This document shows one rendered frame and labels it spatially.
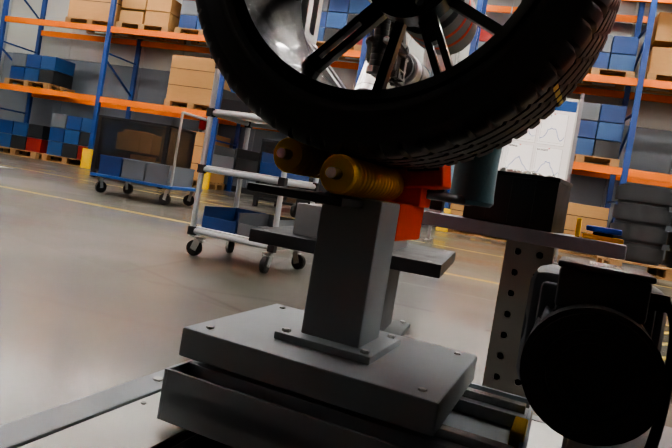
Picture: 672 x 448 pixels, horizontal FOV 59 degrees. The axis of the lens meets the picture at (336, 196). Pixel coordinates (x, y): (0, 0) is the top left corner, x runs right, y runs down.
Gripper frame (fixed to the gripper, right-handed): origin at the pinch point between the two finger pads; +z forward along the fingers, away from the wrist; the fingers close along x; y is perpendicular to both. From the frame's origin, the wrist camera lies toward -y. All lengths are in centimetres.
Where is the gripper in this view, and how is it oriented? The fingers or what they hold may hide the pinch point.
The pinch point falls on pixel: (378, 37)
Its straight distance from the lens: 142.2
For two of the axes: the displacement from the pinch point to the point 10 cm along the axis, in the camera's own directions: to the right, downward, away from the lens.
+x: -9.1, -1.6, 3.9
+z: -3.9, -0.5, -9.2
